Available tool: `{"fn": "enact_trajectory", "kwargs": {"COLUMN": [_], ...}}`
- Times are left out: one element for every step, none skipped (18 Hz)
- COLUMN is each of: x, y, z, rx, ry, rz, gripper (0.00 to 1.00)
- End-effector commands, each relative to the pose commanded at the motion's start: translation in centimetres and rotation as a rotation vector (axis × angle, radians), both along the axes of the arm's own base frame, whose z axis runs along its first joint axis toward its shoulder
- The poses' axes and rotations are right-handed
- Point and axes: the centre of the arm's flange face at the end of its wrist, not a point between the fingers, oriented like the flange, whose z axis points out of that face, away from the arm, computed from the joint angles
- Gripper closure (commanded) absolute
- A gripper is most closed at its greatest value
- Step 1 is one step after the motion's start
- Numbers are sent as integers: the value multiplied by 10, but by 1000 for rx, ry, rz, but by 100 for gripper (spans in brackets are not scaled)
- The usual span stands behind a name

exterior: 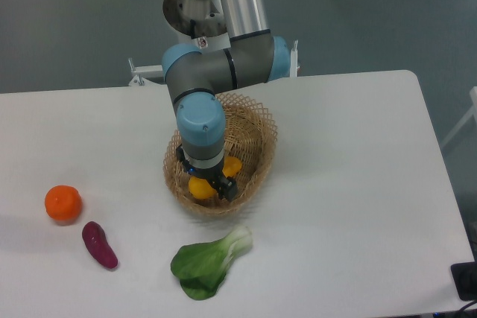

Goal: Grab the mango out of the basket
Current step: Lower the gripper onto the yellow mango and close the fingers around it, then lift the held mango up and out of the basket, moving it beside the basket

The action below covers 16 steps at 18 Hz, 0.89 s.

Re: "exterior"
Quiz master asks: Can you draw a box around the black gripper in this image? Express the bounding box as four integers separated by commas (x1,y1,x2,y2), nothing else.
175,145,238,200

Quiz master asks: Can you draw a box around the yellow mango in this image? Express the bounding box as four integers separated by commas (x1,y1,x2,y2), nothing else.
188,156,242,200

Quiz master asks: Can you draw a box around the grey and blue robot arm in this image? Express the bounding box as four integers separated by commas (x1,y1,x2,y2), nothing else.
162,0,297,200

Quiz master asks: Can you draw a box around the woven wicker basket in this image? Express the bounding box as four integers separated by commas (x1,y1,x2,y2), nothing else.
163,92,277,217

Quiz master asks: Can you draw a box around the green bok choy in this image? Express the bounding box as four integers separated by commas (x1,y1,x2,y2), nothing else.
170,226,253,301

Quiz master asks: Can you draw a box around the purple sweet potato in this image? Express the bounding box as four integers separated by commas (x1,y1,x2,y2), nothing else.
82,221,119,270

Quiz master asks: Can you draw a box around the orange tangerine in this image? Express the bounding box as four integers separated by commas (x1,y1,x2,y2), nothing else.
44,185,83,221

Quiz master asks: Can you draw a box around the black device at table edge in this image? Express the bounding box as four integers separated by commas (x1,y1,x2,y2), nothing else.
450,261,476,301

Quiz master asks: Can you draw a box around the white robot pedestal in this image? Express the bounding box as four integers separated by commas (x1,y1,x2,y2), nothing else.
127,0,300,86

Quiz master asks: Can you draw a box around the white frame at right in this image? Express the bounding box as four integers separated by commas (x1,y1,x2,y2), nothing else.
440,86,476,152

